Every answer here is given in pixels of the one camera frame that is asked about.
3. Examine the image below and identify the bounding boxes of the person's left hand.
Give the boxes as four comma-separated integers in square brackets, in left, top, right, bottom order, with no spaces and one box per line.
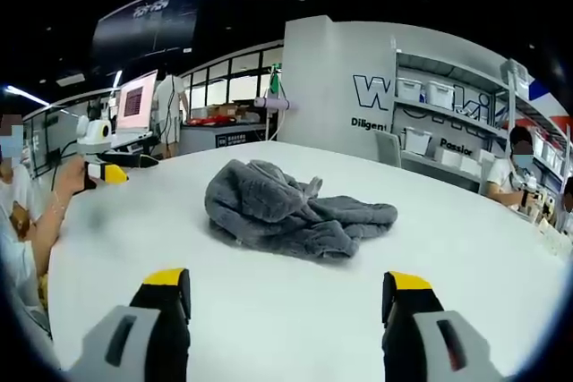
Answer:
[56,158,98,198]

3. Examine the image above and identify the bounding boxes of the green hanging cloth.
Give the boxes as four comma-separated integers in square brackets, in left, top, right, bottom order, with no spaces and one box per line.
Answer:
[269,64,284,98]

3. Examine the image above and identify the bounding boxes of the grey fluffy towel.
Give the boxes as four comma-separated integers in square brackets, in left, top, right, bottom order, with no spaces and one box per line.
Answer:
[204,158,399,262]

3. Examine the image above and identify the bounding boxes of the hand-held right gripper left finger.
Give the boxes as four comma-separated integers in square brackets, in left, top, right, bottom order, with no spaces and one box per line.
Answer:
[66,267,192,382]

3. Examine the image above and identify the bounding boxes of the grey counter with boxes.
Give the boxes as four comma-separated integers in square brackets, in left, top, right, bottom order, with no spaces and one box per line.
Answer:
[178,103,270,156]

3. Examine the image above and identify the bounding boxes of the grey chair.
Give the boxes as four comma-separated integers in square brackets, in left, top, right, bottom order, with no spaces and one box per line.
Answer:
[374,131,403,169]

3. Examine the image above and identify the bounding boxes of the large dark overhead screen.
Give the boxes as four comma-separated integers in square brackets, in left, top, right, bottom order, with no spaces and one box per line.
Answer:
[91,0,207,62]

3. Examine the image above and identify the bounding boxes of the pink computer monitor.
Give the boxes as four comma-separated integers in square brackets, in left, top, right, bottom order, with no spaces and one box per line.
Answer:
[115,69,159,135]

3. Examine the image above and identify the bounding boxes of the grey metal shelf rack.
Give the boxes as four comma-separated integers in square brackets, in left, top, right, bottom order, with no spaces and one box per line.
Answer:
[392,48,573,193]

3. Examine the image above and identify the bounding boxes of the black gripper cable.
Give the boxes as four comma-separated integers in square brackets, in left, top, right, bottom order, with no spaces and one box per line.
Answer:
[50,138,81,193]

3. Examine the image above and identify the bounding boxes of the purple roll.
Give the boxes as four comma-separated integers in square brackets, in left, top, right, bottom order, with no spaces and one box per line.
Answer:
[253,96,299,113]

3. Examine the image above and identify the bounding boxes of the person at left edge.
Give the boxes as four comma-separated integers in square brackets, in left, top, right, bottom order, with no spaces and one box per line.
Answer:
[0,162,50,338]

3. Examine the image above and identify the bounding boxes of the white table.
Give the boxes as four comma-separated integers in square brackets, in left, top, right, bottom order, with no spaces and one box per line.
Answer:
[47,140,570,382]

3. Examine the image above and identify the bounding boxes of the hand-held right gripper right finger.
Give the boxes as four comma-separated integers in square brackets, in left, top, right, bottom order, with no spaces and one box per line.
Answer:
[381,270,516,382]

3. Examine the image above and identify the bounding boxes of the row of white storage bins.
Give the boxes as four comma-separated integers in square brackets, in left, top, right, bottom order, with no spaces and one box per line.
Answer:
[396,58,573,177]

